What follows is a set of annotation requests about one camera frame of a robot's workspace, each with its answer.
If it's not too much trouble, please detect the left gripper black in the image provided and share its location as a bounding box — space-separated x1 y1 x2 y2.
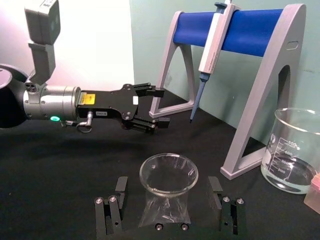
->
76 82 171 136

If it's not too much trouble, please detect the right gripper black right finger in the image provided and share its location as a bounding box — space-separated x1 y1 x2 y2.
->
207 176 247 236

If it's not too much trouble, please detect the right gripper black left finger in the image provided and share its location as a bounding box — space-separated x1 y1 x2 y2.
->
93 176 129 237

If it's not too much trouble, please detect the black table cloth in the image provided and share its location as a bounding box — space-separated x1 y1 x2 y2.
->
0 87 320 240

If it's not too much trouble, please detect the clear glass beaker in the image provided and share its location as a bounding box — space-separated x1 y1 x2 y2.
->
260 107 320 195

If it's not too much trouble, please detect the white and blue pipette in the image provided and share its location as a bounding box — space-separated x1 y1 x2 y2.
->
189 0 241 125

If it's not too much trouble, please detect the translucent pink box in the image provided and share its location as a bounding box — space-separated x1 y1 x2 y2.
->
303 170 320 215

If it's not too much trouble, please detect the grey stand with blue bar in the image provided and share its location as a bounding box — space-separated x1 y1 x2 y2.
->
148 3 307 181

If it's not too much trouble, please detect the thin dark cable silver plug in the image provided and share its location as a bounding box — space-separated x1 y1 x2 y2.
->
59 111 94 135

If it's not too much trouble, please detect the left robot arm with camera bracket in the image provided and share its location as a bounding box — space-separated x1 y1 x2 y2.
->
0 0 82 130

